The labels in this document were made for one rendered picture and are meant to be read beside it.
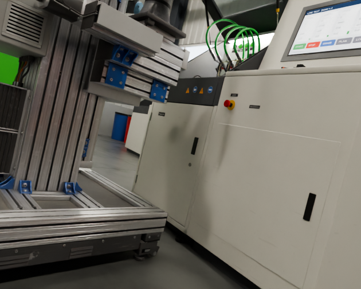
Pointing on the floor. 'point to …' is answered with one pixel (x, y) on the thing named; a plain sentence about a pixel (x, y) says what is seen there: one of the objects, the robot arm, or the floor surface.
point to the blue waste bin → (119, 126)
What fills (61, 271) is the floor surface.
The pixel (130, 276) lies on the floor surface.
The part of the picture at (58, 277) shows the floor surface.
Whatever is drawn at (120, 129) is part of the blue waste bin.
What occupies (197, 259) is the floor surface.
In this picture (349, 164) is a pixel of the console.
